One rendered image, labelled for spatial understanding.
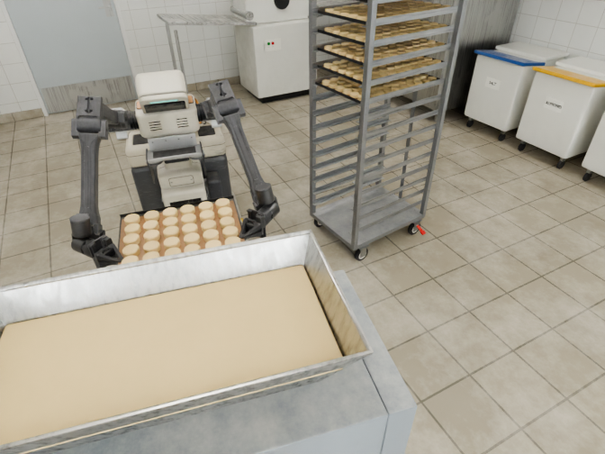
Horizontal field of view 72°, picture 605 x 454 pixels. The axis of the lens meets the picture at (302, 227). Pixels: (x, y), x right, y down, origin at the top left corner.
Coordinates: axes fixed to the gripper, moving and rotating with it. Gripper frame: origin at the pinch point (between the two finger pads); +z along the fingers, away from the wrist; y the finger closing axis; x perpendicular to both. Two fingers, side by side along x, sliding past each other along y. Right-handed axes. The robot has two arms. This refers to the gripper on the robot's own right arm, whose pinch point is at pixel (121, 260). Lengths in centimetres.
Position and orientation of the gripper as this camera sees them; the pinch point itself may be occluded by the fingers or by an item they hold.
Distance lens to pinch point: 139.8
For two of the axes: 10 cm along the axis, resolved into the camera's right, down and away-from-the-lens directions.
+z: 8.8, 2.7, -4.0
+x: 4.8, -5.3, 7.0
